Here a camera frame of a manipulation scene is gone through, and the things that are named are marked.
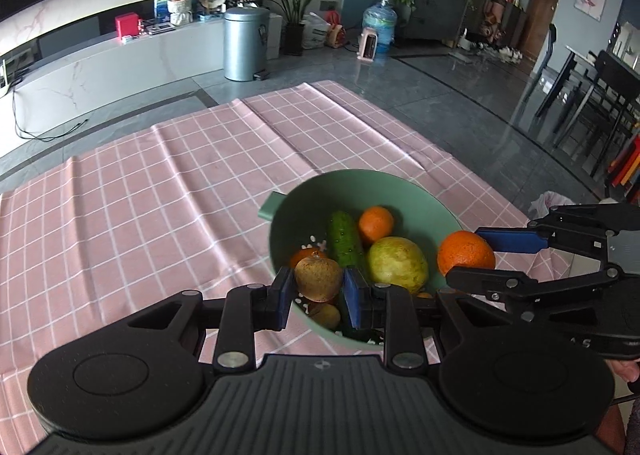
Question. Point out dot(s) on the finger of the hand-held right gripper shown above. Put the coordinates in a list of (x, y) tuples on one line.
[(485, 281), (510, 240)]

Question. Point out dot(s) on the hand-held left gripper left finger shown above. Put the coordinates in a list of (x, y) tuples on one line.
[(282, 300)]

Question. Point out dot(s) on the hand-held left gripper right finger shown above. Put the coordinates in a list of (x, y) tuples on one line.
[(355, 302)]

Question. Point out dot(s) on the small brown fruit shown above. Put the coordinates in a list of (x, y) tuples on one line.
[(318, 280), (425, 294), (325, 314)]

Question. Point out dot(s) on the orange mandarin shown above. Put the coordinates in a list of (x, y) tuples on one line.
[(376, 225), (462, 252), (302, 256)]

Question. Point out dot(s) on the green colander bowl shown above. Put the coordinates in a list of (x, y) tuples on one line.
[(310, 205)]

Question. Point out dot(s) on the person's right hand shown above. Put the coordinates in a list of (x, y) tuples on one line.
[(627, 370)]

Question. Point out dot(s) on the crumpled white plastic bag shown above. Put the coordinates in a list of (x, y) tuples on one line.
[(547, 202)]

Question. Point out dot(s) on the yellow-green pear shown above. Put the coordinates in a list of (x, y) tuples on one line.
[(397, 265)]

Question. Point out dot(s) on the green cucumber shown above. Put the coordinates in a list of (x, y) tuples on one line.
[(345, 235)]

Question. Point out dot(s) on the stack of colourful folders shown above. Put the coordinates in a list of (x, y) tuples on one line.
[(625, 170)]

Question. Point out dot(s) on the pink checked tablecloth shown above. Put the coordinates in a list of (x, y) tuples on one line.
[(150, 210)]

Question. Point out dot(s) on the black dining chair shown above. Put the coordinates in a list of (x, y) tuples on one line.
[(605, 105)]

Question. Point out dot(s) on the grey-blue chair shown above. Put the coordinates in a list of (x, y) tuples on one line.
[(546, 50)]

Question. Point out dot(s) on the dark dining table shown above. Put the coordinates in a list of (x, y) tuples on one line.
[(582, 54)]

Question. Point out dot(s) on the brown wooden door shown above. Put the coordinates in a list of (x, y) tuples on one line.
[(540, 15)]

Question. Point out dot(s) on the small pink heater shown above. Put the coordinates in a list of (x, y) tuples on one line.
[(368, 46)]

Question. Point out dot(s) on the blue water jug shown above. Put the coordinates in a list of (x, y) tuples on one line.
[(380, 25)]

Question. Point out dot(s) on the grey-blue metal trash can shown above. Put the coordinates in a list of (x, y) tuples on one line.
[(243, 45)]

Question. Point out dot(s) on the red and yellow bag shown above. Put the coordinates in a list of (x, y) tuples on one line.
[(336, 32)]

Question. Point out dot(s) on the white marble television cabinet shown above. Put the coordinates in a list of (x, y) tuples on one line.
[(125, 65)]

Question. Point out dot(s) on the long-leaved potted plant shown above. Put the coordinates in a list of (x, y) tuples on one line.
[(295, 5)]

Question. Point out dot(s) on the red box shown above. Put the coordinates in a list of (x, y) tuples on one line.
[(127, 26)]

